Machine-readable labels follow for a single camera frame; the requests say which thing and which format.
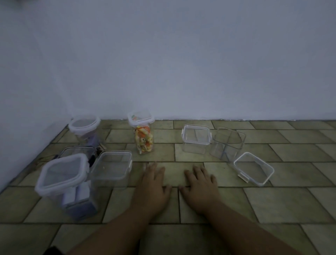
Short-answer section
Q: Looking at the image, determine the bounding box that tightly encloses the clear container black clip lid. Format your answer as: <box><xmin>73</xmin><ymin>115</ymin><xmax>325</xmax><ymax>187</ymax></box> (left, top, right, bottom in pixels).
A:
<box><xmin>56</xmin><ymin>146</ymin><xmax>98</xmax><ymax>165</ymax></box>

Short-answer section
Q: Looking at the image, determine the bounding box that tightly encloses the person's left forearm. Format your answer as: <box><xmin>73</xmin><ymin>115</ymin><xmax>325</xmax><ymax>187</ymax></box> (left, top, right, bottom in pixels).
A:
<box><xmin>65</xmin><ymin>206</ymin><xmax>154</xmax><ymax>255</ymax></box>

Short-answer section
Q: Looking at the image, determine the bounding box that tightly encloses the square clear plastic container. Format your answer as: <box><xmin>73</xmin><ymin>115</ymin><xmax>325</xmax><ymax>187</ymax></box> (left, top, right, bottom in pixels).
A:
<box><xmin>210</xmin><ymin>127</ymin><xmax>247</xmax><ymax>162</ymax></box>

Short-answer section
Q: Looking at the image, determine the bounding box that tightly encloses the large tall clear container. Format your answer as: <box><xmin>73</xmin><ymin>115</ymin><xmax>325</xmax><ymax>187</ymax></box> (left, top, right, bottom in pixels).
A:
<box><xmin>35</xmin><ymin>154</ymin><xmax>99</xmax><ymax>221</ymax></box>

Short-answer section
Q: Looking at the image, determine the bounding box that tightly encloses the tall clear jar with snacks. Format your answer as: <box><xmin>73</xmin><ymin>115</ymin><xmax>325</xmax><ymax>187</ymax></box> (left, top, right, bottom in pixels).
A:
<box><xmin>128</xmin><ymin>111</ymin><xmax>155</xmax><ymax>156</ymax></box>

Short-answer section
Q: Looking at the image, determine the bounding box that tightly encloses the person's left hand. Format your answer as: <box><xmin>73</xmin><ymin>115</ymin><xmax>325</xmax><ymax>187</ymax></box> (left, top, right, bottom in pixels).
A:
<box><xmin>130</xmin><ymin>162</ymin><xmax>173</xmax><ymax>219</ymax></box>

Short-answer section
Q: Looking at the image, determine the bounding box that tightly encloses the small clear plastic container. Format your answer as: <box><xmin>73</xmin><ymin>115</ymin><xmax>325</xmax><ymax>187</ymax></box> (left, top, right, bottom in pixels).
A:
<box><xmin>182</xmin><ymin>125</ymin><xmax>212</xmax><ymax>155</ymax></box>

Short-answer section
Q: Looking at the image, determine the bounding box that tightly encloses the shallow rectangular clear container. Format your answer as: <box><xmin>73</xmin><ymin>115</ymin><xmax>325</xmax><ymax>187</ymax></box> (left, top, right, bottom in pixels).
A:
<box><xmin>233</xmin><ymin>152</ymin><xmax>275</xmax><ymax>187</ymax></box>

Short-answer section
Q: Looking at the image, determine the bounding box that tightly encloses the person's right hand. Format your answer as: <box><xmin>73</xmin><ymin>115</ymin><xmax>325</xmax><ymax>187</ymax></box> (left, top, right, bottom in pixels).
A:
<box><xmin>178</xmin><ymin>165</ymin><xmax>222</xmax><ymax>216</ymax></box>

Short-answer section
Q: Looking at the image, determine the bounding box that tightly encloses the person's black clothing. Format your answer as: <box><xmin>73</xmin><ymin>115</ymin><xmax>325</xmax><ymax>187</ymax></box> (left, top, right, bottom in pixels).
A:
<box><xmin>43</xmin><ymin>246</ymin><xmax>66</xmax><ymax>255</ymax></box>

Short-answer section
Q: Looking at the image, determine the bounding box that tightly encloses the person's right forearm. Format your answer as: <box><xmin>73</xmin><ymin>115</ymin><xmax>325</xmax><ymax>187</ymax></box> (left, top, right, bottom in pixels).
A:
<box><xmin>202</xmin><ymin>201</ymin><xmax>302</xmax><ymax>255</ymax></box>

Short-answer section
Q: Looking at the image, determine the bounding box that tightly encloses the small square white-rimmed lid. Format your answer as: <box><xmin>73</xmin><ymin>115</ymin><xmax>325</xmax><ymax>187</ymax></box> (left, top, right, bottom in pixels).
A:
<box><xmin>127</xmin><ymin>110</ymin><xmax>155</xmax><ymax>128</ymax></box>

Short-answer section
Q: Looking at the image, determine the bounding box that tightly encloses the heap of colorful snack packets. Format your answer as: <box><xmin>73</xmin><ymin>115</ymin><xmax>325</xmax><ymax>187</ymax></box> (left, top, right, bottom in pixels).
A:
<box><xmin>134</xmin><ymin>125</ymin><xmax>154</xmax><ymax>154</ymax></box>

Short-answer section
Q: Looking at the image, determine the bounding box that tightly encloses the large white-rimmed lid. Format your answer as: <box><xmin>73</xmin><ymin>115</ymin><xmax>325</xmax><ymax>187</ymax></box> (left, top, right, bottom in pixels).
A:
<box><xmin>34</xmin><ymin>153</ymin><xmax>90</xmax><ymax>198</ymax></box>

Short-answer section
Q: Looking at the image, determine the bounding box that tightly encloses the low square clear container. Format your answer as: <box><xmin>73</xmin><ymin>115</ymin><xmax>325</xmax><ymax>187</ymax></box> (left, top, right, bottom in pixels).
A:
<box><xmin>90</xmin><ymin>151</ymin><xmax>132</xmax><ymax>190</ymax></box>

